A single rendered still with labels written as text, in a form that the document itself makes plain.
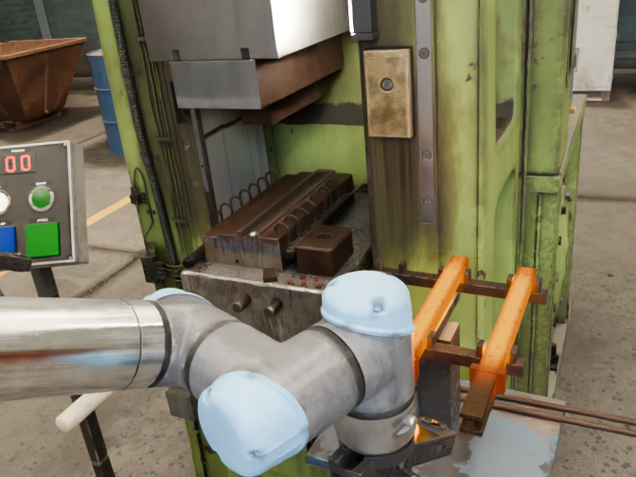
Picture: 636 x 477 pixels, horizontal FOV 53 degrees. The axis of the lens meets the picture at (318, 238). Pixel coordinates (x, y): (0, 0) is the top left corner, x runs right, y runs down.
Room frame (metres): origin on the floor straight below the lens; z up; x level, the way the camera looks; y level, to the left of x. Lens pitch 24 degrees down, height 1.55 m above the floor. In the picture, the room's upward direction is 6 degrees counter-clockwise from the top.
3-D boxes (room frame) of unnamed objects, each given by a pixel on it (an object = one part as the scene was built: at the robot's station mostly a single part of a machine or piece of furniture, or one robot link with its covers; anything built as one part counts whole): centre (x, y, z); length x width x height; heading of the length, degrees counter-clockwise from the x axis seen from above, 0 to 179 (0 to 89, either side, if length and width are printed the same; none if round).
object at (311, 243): (1.26, -0.01, 0.95); 0.12 x 0.08 x 0.06; 153
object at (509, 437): (0.91, -0.18, 0.73); 0.40 x 0.30 x 0.02; 61
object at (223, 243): (1.47, 0.08, 0.96); 0.42 x 0.20 x 0.09; 153
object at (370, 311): (0.46, -0.03, 1.23); 0.09 x 0.08 x 0.11; 131
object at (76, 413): (1.36, 0.52, 0.62); 0.44 x 0.05 x 0.05; 153
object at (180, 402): (1.55, 0.44, 0.36); 0.09 x 0.07 x 0.12; 63
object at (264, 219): (1.46, 0.05, 0.99); 0.42 x 0.05 x 0.01; 153
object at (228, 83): (1.47, 0.08, 1.32); 0.42 x 0.20 x 0.10; 153
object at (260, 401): (0.41, 0.05, 1.23); 0.11 x 0.11 x 0.08; 41
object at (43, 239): (1.34, 0.61, 1.01); 0.07 x 0.05 x 0.07; 88
